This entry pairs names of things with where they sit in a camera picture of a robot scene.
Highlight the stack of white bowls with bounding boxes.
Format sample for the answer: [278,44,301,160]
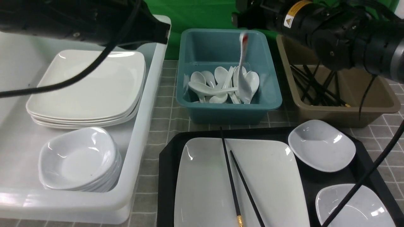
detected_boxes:
[38,127,123,193]

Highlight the brown plastic bin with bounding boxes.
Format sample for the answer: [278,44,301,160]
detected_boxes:
[276,35,401,128]

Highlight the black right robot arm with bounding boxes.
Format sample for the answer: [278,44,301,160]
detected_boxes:
[231,0,404,83]

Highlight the white bowl tray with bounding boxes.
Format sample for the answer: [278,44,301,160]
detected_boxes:
[288,119,356,173]
[315,183,395,227]

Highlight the black serving tray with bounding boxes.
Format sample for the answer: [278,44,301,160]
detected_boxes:
[156,127,403,227]

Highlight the white spoon red handle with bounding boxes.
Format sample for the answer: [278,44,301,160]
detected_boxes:
[238,32,252,104]

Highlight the white spoon lying across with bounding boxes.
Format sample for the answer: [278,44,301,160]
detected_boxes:
[188,81,238,96]

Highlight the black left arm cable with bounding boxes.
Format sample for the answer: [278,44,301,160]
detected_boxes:
[0,0,142,98]

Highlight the teal plastic bin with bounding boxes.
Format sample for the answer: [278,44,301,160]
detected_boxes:
[176,29,282,125]

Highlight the white spoon far left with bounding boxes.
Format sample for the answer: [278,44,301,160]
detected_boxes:
[190,71,206,102]

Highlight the large white rectangular plate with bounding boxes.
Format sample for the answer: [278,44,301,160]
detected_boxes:
[174,137,310,227]

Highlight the large white plastic tub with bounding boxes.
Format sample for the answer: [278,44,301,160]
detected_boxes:
[1,33,167,227]

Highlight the stack of white plates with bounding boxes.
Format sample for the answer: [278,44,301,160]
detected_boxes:
[26,51,147,129]

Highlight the black chopstick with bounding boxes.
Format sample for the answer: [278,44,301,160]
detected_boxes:
[219,126,244,227]
[230,150,265,227]

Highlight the white spoon far right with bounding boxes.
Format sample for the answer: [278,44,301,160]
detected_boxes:
[245,71,260,104]

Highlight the black chopsticks pile in bin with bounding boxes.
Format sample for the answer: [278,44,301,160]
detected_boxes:
[290,62,351,107]

